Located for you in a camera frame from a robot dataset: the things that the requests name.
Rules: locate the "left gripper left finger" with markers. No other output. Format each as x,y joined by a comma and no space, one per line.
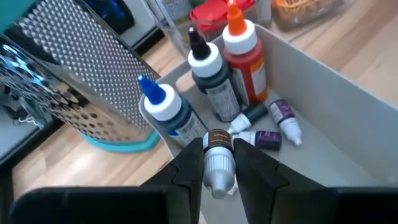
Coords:
186,180

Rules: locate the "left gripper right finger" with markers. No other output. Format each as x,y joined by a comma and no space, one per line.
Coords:
261,186

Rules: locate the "brown dropper bottle white cap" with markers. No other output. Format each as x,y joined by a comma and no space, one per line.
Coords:
219,161

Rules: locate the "purple dropper bottle white cap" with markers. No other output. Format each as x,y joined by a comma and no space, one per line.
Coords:
267,140
281,112

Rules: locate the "black dropper bottle white cap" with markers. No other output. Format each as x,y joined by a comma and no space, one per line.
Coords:
255,113

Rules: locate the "blue-nozzle food colouring bottle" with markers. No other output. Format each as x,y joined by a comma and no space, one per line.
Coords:
168,105

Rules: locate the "grey plastic bin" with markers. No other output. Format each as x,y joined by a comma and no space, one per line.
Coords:
326,118

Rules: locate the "black-nozzle food colouring bottle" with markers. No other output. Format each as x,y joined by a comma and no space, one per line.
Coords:
211,71

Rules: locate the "orange-nozzle food colouring bottle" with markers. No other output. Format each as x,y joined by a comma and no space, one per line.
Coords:
245,62

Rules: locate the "red-lid spice jar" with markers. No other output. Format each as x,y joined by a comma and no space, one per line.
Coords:
208,12

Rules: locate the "orange snack bag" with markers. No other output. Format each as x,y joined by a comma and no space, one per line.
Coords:
298,12

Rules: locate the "clear plastic bin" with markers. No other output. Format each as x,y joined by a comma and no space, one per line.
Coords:
174,34

